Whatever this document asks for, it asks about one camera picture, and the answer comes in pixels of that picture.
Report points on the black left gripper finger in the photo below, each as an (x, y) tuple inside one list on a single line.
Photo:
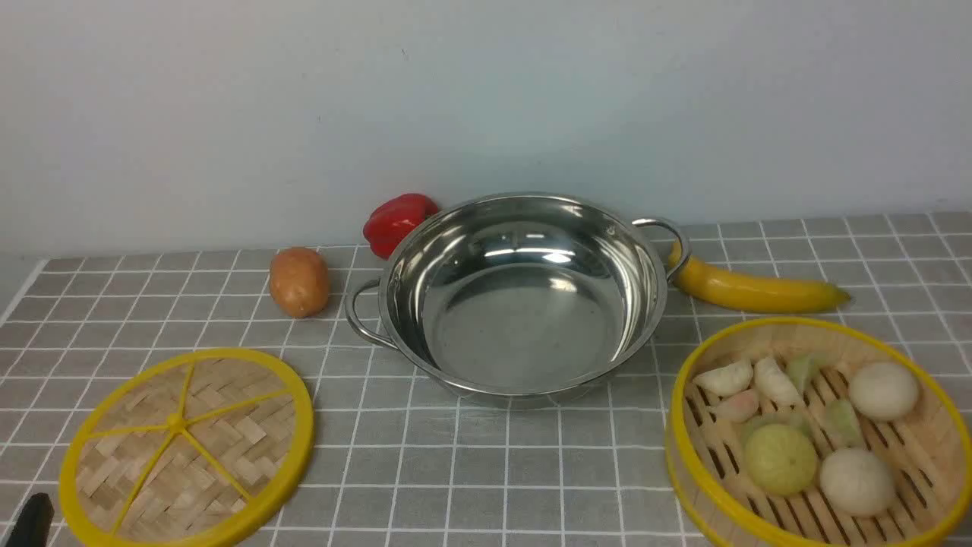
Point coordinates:
[(32, 526)]

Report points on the yellow bamboo steamer lid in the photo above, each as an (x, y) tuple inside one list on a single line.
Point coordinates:
[(202, 449)]

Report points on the yellow bamboo steamer basket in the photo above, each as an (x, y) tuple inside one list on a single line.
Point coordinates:
[(927, 451)]

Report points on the pale green dumpling top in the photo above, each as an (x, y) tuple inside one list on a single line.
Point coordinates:
[(801, 370)]

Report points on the pale green dumpling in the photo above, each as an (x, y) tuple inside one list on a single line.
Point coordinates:
[(801, 370), (842, 425)]

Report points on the brown potato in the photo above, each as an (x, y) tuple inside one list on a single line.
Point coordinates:
[(299, 282)]

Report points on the grey grid tablecloth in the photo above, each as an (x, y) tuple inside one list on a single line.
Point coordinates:
[(398, 460)]

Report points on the red bell pepper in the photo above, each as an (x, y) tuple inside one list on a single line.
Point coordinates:
[(392, 221)]

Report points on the pink dumpling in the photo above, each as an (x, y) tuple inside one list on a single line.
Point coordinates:
[(738, 408)]

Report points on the white dumpling left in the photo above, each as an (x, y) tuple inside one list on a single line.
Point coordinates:
[(726, 380)]

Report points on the white dumpling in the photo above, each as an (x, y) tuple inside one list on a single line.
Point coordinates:
[(774, 384), (726, 380)]

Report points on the yellow banana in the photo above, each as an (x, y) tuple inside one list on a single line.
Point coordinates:
[(758, 295)]

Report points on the white dumpling middle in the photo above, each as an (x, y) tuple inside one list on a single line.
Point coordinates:
[(774, 384)]

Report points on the green round bun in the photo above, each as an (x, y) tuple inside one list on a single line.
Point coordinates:
[(780, 460)]

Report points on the pale green dumpling right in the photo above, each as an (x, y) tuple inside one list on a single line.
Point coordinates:
[(842, 425)]

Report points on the white round bun front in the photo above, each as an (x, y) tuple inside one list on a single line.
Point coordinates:
[(857, 482)]

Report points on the white round bun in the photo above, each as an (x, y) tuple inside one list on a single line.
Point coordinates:
[(884, 391), (857, 482)]

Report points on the stainless steel two-handled pot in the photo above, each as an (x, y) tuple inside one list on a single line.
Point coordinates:
[(522, 299)]

